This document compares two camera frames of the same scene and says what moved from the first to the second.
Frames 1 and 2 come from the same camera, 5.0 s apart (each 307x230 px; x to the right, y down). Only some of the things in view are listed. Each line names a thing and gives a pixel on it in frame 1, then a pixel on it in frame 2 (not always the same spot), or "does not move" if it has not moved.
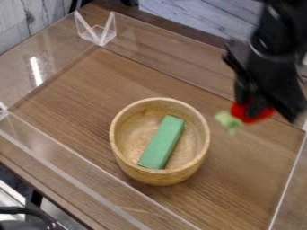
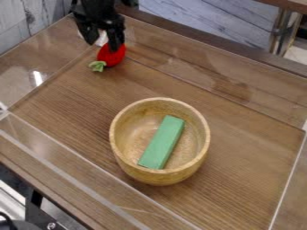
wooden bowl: (159, 139) does not move
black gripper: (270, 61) -> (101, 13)
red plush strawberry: (241, 110) -> (109, 57)
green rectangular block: (161, 147) does not move
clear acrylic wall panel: (82, 185) does not move
